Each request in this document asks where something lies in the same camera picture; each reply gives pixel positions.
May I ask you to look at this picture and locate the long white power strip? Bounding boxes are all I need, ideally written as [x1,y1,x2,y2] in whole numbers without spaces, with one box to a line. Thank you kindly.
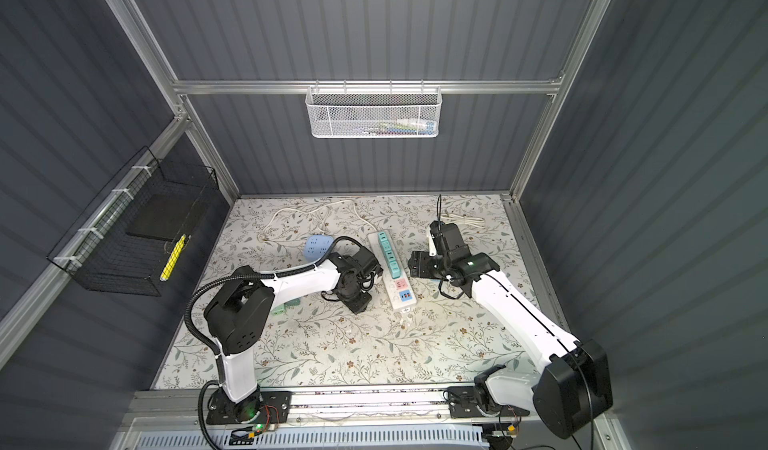
[367,230,417,314]

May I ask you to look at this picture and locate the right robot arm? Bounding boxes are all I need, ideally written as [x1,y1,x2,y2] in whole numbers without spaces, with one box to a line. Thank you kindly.
[408,221,613,439]

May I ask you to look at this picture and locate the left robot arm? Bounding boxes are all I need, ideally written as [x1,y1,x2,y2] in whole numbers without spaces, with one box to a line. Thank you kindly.
[185,248,383,404]

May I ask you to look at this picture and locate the blue square power socket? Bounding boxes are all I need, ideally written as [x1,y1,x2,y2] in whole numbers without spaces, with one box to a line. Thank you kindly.
[303,235,334,263]

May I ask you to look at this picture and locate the items in white basket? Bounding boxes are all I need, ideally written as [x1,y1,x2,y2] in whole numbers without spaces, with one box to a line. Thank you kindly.
[355,118,438,137]

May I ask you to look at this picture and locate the white vented cover strip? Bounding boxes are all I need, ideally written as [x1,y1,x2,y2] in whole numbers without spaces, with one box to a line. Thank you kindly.
[134,424,490,450]

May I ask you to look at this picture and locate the yellow marker pen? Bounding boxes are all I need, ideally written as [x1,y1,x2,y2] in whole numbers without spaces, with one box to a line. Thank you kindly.
[159,234,188,282]

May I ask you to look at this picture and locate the bundled white cable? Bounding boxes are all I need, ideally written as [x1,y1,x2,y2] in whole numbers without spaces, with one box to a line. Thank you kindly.
[446,212,486,230]

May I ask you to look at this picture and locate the white power strip cable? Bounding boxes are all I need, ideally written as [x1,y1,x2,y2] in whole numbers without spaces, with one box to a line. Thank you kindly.
[257,200,380,241]

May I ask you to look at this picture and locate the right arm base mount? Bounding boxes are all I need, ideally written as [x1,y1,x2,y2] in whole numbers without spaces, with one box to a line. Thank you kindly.
[443,386,531,419]

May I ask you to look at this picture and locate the black corrugated cable hose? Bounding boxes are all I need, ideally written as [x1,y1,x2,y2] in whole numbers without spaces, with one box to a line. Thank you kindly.
[184,235,370,450]

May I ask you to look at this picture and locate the white wire mesh basket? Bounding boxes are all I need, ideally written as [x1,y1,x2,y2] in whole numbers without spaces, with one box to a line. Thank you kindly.
[305,86,443,139]

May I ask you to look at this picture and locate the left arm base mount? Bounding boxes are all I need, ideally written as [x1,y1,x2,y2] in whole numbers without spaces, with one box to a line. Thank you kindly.
[204,389,293,425]

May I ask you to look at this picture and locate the black wire basket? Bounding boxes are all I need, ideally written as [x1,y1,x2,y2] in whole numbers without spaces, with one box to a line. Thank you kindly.
[47,150,219,297]

